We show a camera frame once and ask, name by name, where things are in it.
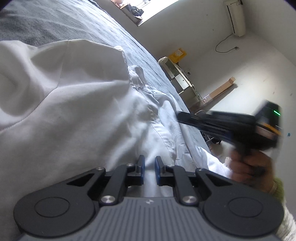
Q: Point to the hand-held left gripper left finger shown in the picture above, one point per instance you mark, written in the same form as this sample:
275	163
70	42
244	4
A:
141	166

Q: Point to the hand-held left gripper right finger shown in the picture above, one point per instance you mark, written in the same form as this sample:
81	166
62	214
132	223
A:
158	169

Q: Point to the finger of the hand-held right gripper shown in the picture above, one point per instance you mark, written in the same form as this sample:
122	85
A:
196	120

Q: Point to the white shirt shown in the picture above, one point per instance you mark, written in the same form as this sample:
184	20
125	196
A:
69	104

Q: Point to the person's right hand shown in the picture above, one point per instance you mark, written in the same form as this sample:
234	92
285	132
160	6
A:
252	169

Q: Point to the metal desk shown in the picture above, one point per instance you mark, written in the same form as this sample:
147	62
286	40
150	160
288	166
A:
182	83

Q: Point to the yellow box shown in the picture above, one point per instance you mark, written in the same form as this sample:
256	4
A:
177	55

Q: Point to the white air conditioner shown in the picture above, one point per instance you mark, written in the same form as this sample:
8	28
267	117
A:
235	18

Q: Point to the barred window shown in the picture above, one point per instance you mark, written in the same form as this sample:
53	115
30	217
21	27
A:
152	7

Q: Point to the dark bag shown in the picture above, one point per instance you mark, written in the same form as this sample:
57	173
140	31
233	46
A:
136	10

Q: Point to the grey bed sheet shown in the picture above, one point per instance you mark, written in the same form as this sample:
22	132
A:
69	20

